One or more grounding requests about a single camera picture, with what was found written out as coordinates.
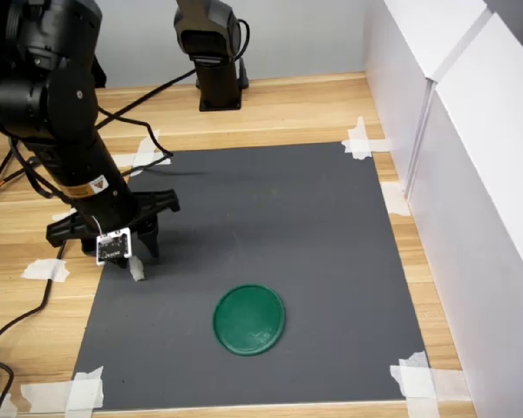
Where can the white camera circuit board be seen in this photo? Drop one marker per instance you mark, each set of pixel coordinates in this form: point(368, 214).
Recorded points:
point(114, 246)

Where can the white tape piece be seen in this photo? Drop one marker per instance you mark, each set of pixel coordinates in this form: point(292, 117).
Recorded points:
point(423, 383)
point(6, 405)
point(45, 270)
point(63, 214)
point(359, 143)
point(146, 150)
point(83, 389)
point(394, 198)

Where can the round green lid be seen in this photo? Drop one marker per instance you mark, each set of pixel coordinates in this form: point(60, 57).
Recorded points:
point(248, 320)

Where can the dark grey mat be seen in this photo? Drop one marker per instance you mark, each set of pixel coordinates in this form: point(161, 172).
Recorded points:
point(266, 217)

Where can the small white plastic terminal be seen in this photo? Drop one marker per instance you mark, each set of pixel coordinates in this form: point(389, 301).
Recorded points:
point(137, 270)

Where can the white partition panel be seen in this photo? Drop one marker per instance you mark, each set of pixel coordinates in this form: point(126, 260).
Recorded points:
point(484, 217)
point(401, 87)

